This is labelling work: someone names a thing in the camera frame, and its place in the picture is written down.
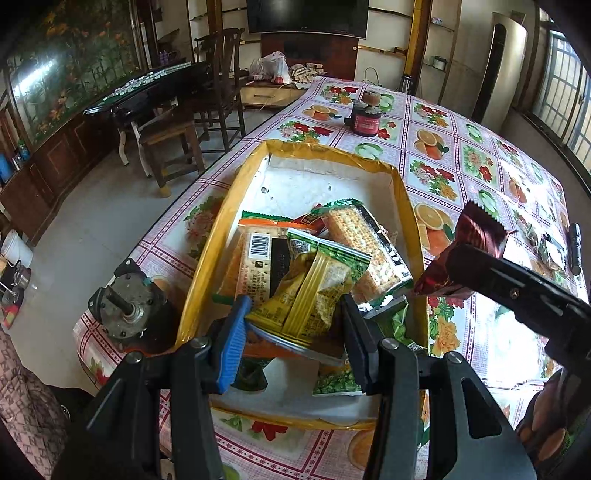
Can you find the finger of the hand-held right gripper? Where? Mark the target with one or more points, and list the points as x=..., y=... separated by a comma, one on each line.
x=494, y=277

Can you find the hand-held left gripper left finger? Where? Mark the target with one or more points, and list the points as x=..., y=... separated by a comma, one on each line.
x=233, y=346

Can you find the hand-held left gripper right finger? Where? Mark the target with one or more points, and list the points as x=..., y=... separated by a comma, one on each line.
x=358, y=350

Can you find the dark green snack packet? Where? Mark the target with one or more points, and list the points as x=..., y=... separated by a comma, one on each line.
x=251, y=376

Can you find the orange snack packet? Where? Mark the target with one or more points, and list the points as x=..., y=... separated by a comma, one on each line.
x=272, y=348

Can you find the bright green pea packet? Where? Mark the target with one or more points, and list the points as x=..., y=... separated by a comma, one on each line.
x=334, y=383

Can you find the maroon foil snack packet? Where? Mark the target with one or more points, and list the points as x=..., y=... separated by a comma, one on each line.
x=480, y=226

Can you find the yellow green snack packet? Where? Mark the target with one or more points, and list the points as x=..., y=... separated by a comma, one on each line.
x=288, y=290
x=323, y=295

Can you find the orange cracker packet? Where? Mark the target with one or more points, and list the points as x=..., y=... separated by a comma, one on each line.
x=258, y=272

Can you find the clear green-edged cracker packet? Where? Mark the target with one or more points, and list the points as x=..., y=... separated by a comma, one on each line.
x=364, y=244

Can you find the white tray with yellow edge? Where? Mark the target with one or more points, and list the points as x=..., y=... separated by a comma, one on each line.
x=323, y=184

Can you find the person's right hand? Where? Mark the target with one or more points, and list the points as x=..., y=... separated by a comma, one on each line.
x=549, y=434

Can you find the silver green snack packet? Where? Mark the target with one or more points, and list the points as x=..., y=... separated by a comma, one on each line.
x=551, y=254

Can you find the fruit print tablecloth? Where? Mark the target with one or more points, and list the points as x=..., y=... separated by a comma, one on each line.
x=485, y=194

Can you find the black flashlight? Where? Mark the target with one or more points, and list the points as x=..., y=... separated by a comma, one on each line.
x=575, y=249

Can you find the grey electric motor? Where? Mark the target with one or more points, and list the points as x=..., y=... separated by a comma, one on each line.
x=124, y=309

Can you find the barred window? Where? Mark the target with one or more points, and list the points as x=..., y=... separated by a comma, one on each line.
x=568, y=92

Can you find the black jar with red label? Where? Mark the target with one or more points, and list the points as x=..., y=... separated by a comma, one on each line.
x=367, y=122

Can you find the low wooden chair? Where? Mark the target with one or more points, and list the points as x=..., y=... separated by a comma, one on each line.
x=171, y=147

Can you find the metal thermos bottle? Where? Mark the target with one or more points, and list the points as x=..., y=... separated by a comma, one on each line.
x=406, y=85

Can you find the standing air conditioner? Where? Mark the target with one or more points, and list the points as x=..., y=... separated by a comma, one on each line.
x=501, y=64

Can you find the pink patterned garment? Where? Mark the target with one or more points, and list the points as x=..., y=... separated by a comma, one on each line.
x=25, y=406

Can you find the metal pot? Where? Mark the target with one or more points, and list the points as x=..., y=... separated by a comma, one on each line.
x=18, y=281

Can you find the white bucket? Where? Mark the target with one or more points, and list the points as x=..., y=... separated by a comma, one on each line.
x=16, y=249

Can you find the yellow pillar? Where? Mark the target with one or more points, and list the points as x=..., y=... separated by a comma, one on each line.
x=418, y=37

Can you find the low wooden tv stand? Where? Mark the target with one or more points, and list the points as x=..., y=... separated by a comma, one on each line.
x=270, y=96

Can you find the dark wooden sideboard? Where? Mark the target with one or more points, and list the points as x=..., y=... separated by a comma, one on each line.
x=55, y=161

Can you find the tall dark wooden chair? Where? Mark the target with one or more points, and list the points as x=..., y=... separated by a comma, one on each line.
x=221, y=87

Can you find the black mahjong table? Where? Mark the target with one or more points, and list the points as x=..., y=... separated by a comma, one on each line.
x=147, y=92

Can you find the stack of small boxes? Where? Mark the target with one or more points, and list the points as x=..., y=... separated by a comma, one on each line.
x=307, y=73

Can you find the white plastic bag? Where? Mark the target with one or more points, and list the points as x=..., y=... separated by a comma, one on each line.
x=272, y=69

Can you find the dark wooden tv panel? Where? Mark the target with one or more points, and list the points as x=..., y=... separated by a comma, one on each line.
x=309, y=55

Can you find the blue bottle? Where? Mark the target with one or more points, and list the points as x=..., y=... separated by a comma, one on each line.
x=4, y=168

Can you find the black television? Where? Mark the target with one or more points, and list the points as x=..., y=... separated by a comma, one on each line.
x=307, y=16

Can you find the large floral wall painting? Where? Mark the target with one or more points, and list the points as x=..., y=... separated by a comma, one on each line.
x=69, y=69

